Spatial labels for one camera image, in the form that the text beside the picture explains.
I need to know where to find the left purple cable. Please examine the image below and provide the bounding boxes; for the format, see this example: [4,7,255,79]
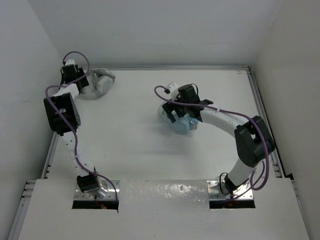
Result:
[44,51,118,201]

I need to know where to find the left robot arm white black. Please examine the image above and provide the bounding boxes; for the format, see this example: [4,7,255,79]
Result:
[43,60,102,198]

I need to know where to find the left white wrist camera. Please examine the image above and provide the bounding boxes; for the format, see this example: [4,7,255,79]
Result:
[63,59,76,67]

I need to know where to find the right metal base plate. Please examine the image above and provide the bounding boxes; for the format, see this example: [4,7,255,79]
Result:
[206,180,254,201]

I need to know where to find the purple cable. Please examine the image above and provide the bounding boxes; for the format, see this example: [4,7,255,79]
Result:
[153,85,272,201]
[44,51,118,201]

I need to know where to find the light blue headphones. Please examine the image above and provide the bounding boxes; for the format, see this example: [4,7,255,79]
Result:
[158,105,199,135]

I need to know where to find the aluminium table frame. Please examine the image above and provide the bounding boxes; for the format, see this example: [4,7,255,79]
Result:
[19,67,308,240]

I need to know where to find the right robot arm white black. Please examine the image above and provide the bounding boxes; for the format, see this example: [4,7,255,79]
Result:
[158,83,276,195]

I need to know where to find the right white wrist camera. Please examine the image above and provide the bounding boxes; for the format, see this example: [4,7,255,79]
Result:
[164,82,179,101]

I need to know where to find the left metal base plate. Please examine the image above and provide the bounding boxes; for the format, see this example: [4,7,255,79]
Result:
[73,180,120,201]

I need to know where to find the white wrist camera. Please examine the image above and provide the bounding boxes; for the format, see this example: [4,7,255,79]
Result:
[63,59,76,67]
[164,82,179,101]

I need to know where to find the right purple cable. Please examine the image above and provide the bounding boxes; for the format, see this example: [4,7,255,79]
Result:
[153,85,272,201]

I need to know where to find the metal base plate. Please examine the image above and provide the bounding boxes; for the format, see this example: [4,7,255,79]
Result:
[73,180,120,201]
[206,180,254,201]

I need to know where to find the grey white headphones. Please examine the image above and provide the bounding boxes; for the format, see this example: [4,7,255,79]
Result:
[80,68,116,101]

